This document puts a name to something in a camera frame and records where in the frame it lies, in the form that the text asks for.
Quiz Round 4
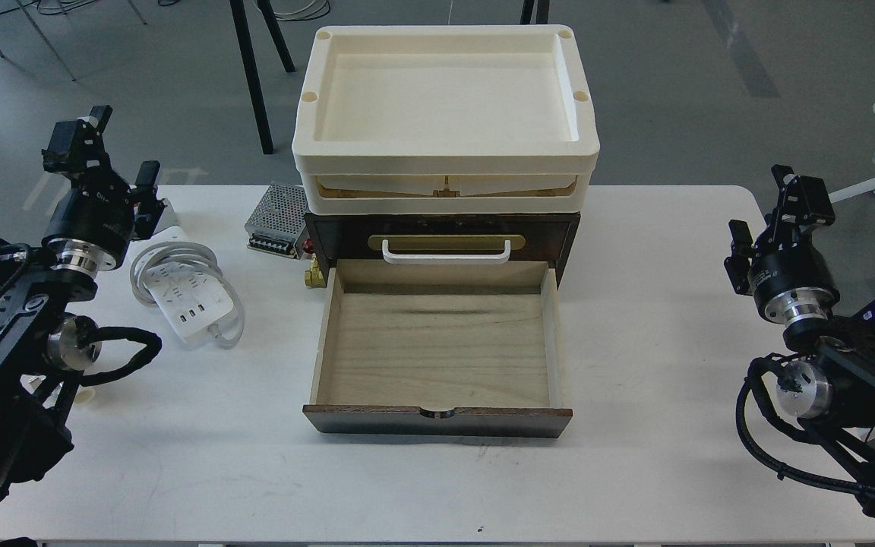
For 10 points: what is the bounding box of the silver metal power supply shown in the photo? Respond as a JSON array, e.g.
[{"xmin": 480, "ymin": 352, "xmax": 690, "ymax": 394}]
[{"xmin": 245, "ymin": 184, "xmax": 309, "ymax": 259}]

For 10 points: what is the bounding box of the dark wooden cabinet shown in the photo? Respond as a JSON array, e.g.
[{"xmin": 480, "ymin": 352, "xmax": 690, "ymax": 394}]
[{"xmin": 305, "ymin": 212, "xmax": 581, "ymax": 280}]

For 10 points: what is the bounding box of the white power strip with cable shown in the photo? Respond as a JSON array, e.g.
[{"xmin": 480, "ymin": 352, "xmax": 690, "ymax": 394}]
[{"xmin": 128, "ymin": 240, "xmax": 245, "ymax": 349}]

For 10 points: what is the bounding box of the white circuit breaker red switch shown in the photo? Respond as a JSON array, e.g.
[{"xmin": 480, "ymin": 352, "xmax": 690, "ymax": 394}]
[{"xmin": 150, "ymin": 198, "xmax": 181, "ymax": 242}]

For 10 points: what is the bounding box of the brass fitting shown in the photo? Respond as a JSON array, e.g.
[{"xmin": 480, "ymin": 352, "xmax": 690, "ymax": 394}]
[{"xmin": 303, "ymin": 254, "xmax": 327, "ymax": 289}]

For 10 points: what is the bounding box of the white drawer handle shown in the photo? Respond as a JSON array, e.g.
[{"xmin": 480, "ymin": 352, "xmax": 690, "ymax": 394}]
[{"xmin": 381, "ymin": 239, "xmax": 513, "ymax": 266}]

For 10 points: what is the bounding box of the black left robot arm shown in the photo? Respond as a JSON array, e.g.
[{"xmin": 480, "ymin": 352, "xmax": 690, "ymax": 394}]
[{"xmin": 0, "ymin": 105, "xmax": 166, "ymax": 502}]

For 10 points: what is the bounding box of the cream plastic tray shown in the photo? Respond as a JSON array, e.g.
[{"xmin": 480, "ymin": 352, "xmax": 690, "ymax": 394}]
[{"xmin": 292, "ymin": 24, "xmax": 601, "ymax": 215}]

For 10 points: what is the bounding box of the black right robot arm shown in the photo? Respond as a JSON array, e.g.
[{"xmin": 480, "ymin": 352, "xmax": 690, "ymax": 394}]
[{"xmin": 725, "ymin": 165, "xmax": 875, "ymax": 519}]

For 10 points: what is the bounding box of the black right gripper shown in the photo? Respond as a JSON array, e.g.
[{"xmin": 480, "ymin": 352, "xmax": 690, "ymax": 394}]
[{"xmin": 725, "ymin": 165, "xmax": 839, "ymax": 320}]

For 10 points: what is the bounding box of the open wooden drawer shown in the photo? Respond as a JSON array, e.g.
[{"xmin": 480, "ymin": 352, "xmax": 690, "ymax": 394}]
[{"xmin": 302, "ymin": 260, "xmax": 573, "ymax": 438}]

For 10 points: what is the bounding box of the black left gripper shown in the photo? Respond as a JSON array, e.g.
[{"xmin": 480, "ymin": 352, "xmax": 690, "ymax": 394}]
[{"xmin": 42, "ymin": 105, "xmax": 163, "ymax": 273}]

